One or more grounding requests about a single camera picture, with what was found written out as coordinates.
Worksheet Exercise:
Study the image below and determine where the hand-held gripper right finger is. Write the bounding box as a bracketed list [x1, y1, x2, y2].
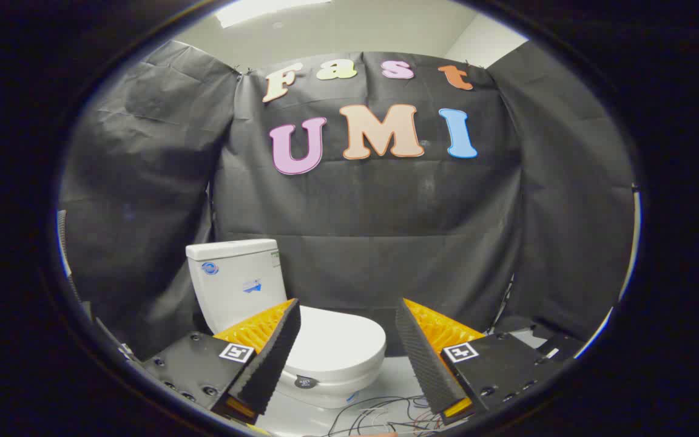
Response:
[395, 297, 562, 425]

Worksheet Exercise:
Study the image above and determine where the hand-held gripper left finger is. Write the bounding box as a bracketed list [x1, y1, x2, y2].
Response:
[142, 297, 302, 425]

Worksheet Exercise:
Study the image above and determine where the white toilet lid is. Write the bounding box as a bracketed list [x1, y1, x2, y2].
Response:
[283, 305, 387, 390]

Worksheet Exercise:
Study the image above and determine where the white toilet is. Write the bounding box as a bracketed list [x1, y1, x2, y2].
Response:
[186, 239, 387, 409]

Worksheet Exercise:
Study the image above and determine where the black backdrop cloth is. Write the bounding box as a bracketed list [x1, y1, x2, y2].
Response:
[58, 39, 637, 359]

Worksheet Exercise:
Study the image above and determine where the tangle of cables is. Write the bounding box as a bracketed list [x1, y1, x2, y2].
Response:
[325, 393, 447, 437]

